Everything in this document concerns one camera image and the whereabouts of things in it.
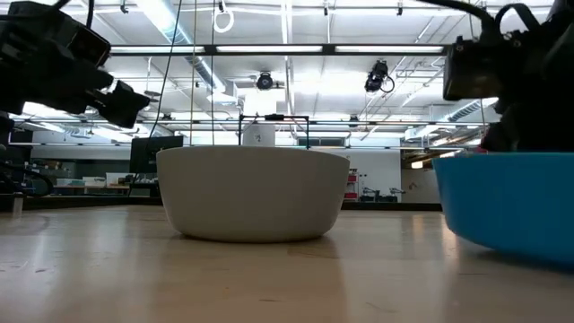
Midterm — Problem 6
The red storage rack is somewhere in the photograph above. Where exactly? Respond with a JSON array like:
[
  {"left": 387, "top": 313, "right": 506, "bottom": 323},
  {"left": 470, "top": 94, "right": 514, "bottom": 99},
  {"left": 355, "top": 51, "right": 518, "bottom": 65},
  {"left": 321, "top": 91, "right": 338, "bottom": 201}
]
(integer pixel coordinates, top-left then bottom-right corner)
[{"left": 345, "top": 169, "right": 361, "bottom": 202}]

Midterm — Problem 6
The overhead black camera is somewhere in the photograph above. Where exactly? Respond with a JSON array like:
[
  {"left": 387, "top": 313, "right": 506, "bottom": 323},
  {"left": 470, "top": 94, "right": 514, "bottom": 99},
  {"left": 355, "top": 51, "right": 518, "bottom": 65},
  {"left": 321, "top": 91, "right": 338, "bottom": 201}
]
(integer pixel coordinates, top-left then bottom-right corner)
[{"left": 364, "top": 59, "right": 396, "bottom": 95}]

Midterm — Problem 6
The dark monitor screen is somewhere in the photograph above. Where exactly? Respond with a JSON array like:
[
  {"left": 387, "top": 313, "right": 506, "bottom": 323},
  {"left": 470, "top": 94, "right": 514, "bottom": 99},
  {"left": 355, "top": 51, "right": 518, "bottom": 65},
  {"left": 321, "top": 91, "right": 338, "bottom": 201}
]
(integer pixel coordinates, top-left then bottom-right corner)
[{"left": 129, "top": 135, "right": 185, "bottom": 175}]

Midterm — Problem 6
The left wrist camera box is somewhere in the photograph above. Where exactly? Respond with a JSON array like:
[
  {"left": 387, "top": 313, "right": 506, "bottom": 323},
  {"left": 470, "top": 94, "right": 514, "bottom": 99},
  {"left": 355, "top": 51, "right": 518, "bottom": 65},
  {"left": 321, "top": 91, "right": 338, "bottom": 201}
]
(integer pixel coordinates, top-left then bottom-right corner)
[{"left": 66, "top": 22, "right": 112, "bottom": 69}]

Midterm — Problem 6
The hanging black cable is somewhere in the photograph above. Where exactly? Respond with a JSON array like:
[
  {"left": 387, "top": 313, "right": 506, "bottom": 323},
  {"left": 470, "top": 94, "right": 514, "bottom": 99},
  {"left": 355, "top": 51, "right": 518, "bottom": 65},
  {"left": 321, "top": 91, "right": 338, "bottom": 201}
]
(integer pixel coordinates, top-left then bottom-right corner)
[{"left": 146, "top": 0, "right": 184, "bottom": 141}]

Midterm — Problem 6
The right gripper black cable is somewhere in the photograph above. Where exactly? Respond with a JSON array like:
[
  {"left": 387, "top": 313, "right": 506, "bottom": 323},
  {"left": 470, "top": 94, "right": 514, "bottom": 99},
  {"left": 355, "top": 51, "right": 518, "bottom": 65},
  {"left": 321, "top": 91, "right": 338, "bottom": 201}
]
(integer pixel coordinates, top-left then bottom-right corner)
[{"left": 414, "top": 0, "right": 543, "bottom": 39}]

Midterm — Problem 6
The blue plastic bowl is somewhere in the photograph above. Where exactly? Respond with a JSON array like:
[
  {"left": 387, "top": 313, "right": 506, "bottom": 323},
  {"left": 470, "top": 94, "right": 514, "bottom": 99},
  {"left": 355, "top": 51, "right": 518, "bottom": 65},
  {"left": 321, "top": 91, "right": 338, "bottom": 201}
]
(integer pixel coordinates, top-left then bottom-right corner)
[{"left": 431, "top": 152, "right": 574, "bottom": 266}]

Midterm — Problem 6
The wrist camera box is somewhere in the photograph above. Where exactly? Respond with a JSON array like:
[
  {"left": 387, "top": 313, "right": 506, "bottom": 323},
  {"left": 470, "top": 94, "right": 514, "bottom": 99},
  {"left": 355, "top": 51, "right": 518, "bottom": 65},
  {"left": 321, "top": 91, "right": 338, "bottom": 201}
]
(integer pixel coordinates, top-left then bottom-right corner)
[
  {"left": 66, "top": 22, "right": 112, "bottom": 69},
  {"left": 442, "top": 35, "right": 507, "bottom": 102}
]

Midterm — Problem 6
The white pillar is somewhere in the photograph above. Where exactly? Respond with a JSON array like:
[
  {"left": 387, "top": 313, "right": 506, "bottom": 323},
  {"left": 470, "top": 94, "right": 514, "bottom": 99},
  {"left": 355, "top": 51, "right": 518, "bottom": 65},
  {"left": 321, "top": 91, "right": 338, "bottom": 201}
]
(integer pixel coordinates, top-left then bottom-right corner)
[{"left": 241, "top": 123, "right": 276, "bottom": 147}]

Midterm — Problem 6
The overhead frame light bar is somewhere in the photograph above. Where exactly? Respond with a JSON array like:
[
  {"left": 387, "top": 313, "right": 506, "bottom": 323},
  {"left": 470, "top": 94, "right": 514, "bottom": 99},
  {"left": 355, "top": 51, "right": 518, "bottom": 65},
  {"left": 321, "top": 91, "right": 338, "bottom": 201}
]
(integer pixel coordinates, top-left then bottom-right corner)
[{"left": 109, "top": 43, "right": 449, "bottom": 57}]

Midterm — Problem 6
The round black ceiling camera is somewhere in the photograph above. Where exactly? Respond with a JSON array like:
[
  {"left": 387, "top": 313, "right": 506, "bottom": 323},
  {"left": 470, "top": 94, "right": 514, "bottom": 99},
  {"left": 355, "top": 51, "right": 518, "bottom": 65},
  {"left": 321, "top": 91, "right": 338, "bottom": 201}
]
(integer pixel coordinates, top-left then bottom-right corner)
[{"left": 256, "top": 71, "right": 275, "bottom": 92}]

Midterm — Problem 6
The white-grey bowl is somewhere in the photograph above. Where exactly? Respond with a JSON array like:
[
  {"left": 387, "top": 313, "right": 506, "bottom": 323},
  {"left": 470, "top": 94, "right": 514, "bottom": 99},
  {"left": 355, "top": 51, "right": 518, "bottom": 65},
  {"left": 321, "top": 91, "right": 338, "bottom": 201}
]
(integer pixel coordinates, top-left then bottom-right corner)
[{"left": 155, "top": 145, "right": 352, "bottom": 245}]

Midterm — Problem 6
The white cable loop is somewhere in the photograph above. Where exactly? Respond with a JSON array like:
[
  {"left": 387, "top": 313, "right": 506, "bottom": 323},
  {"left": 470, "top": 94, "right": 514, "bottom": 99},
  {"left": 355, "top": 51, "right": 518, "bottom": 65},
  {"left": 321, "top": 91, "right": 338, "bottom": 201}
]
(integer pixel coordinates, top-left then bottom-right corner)
[{"left": 213, "top": 5, "right": 236, "bottom": 34}]

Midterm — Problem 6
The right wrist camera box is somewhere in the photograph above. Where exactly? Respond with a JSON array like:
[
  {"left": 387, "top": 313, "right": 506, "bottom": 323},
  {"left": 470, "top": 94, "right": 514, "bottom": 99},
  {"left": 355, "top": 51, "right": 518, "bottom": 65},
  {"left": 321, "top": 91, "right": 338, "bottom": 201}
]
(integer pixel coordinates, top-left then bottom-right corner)
[{"left": 442, "top": 35, "right": 507, "bottom": 102}]

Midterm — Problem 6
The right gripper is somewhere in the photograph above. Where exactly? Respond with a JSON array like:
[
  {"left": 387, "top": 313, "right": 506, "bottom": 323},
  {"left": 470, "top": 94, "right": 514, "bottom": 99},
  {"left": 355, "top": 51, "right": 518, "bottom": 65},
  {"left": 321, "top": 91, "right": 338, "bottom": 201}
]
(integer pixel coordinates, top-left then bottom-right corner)
[{"left": 480, "top": 22, "right": 574, "bottom": 154}]

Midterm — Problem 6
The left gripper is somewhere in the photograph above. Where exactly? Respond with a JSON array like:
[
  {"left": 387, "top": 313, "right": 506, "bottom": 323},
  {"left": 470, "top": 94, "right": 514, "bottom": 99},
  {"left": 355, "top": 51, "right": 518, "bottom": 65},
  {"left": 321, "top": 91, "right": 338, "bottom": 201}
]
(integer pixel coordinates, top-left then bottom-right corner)
[{"left": 0, "top": 1, "right": 152, "bottom": 129}]

